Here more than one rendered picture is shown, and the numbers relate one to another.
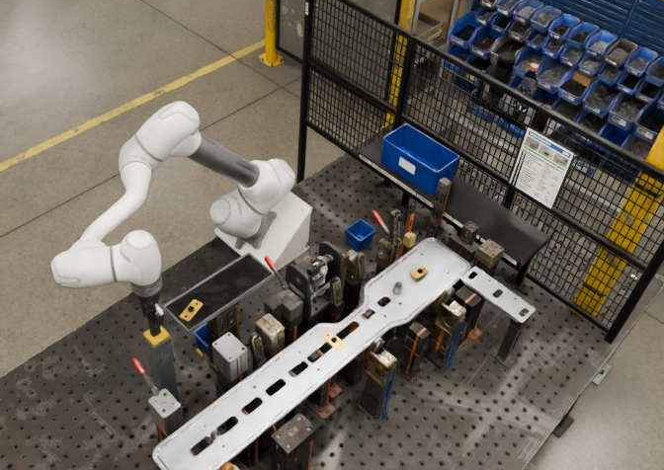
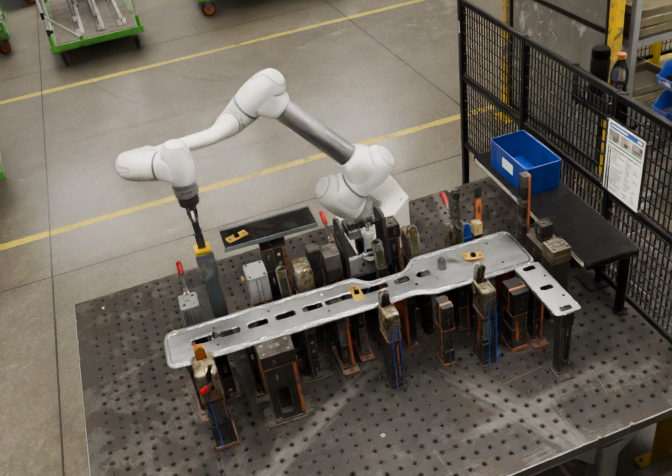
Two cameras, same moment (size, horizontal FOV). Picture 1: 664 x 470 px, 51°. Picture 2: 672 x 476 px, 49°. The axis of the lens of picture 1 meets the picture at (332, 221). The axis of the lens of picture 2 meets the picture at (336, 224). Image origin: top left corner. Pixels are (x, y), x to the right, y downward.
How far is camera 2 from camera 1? 1.30 m
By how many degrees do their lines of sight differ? 30
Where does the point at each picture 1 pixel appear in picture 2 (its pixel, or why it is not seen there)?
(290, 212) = (391, 202)
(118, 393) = not seen: hidden behind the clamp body
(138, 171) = (225, 119)
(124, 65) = (368, 114)
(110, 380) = not seen: hidden behind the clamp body
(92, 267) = (138, 161)
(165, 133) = (251, 91)
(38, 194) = (254, 202)
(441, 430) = (452, 414)
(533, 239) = (616, 246)
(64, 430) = (144, 333)
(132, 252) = (164, 152)
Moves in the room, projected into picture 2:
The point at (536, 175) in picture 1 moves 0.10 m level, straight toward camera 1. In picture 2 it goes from (621, 173) to (604, 184)
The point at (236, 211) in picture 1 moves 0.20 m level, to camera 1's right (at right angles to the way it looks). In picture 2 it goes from (333, 187) to (373, 196)
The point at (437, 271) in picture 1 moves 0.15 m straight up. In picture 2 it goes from (493, 259) to (493, 226)
